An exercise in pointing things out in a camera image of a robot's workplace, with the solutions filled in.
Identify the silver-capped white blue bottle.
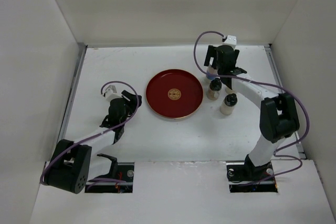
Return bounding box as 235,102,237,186
206,65,217,81

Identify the black-capped brown spice jar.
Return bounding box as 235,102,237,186
207,78,222,100

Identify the black-capped white spice jar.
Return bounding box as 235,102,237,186
219,93,238,115

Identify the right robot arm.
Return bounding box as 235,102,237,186
204,45,300,183

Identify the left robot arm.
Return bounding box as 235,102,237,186
40,90,142,194

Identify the red round lacquer tray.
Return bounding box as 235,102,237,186
145,69,203,119

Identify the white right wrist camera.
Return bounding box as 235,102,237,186
222,35,237,49

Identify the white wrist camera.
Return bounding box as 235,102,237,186
102,84,121,102
222,35,237,49

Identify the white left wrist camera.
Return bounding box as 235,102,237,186
102,84,121,102

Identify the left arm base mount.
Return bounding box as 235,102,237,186
85,154,135,194

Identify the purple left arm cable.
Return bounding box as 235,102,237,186
39,81,144,185

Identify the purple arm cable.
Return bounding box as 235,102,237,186
39,81,144,185
193,30,310,183

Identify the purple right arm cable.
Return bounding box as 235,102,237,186
193,30,310,183

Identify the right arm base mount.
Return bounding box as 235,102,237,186
226,162,278,193

